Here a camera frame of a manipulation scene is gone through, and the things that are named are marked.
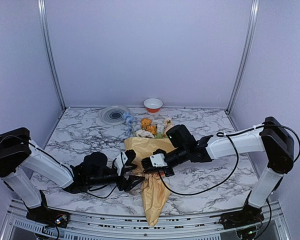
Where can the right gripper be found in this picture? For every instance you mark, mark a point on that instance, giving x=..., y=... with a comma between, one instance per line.
x=168, y=172

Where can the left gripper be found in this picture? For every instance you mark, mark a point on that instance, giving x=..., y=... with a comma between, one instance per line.
x=127, y=185

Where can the right aluminium frame post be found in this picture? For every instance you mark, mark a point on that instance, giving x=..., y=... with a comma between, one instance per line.
x=250, y=33

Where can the left aluminium frame post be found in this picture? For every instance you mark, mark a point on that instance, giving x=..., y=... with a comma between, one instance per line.
x=49, y=52

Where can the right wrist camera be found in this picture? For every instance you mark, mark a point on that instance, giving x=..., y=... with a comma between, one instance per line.
x=154, y=162

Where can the red and white bowl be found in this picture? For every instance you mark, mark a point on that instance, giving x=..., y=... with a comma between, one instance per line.
x=153, y=105

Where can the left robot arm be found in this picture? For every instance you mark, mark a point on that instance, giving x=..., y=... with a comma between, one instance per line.
x=18, y=151

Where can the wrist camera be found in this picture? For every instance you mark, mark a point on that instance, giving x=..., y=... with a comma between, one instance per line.
x=154, y=162
x=124, y=157

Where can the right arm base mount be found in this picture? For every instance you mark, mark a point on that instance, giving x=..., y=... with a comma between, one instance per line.
x=246, y=216

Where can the pink fake flower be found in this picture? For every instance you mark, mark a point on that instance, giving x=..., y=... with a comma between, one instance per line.
x=144, y=134
x=168, y=124

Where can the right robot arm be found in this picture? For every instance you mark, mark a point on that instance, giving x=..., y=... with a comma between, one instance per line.
x=270, y=137

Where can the orange wrapping paper sheet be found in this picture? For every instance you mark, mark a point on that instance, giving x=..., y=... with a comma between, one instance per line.
x=153, y=192

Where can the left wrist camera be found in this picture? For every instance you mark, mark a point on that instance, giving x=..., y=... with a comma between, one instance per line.
x=124, y=157

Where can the grey glass plate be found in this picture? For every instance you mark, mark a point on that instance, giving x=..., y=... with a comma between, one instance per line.
x=113, y=115

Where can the aluminium frame post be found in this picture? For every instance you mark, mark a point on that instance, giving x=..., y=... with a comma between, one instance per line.
x=49, y=52
x=250, y=33

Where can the orange fake flower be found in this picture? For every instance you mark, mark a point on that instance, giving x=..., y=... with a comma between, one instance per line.
x=147, y=125

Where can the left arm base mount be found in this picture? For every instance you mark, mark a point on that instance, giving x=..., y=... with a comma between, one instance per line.
x=44, y=214

